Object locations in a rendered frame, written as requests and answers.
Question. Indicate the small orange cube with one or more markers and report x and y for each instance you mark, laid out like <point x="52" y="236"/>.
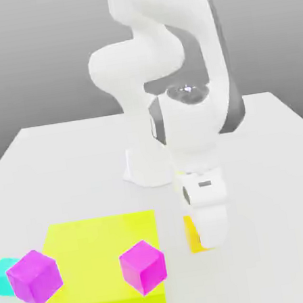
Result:
<point x="192" y="239"/>

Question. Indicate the small cyan cube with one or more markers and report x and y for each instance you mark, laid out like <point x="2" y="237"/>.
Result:
<point x="1" y="275"/>

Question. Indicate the large yellow box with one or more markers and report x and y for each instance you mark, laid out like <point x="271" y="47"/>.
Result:
<point x="96" y="258"/>

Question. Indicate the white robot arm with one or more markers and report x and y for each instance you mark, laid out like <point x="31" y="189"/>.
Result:
<point x="157" y="46"/>

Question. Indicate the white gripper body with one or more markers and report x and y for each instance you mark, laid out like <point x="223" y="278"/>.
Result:
<point x="213" y="224"/>

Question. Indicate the small magenta cube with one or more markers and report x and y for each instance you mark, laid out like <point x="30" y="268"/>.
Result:
<point x="33" y="278"/>
<point x="143" y="267"/>

